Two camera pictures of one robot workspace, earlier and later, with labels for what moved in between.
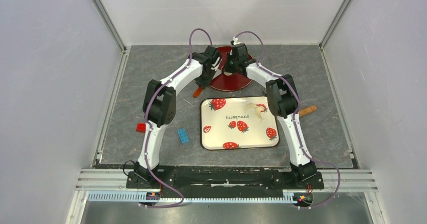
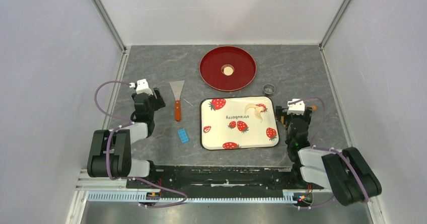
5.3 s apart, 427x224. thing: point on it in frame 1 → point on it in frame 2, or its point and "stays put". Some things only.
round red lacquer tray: x=236 y=81 stays put
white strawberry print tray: x=237 y=123 stays put
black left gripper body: x=204 y=80 → x=156 y=103
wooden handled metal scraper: x=198 y=92 → x=177 y=86
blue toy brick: x=183 y=135 stays put
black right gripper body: x=231 y=63 → x=281 y=112
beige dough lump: x=258 y=110 stays put
